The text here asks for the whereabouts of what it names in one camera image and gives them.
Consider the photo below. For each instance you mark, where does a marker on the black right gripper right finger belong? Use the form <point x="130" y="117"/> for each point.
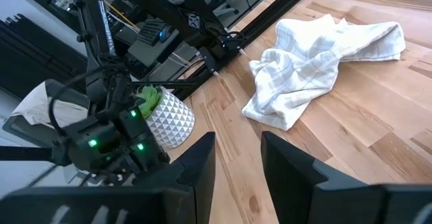
<point x="320" y="200"/>

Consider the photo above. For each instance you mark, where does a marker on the succulent in white patterned pot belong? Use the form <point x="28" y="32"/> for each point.
<point x="172" y="119"/>

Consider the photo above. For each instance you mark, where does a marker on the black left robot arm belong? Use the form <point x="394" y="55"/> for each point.
<point x="96" y="48"/>

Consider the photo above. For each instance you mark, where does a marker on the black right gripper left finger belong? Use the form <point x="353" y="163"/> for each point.
<point x="135" y="203"/>

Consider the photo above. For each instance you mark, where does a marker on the white checked kitchen towel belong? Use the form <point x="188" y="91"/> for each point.
<point x="297" y="75"/>

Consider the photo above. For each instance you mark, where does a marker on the grey control box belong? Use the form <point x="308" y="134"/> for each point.
<point x="148" y="45"/>

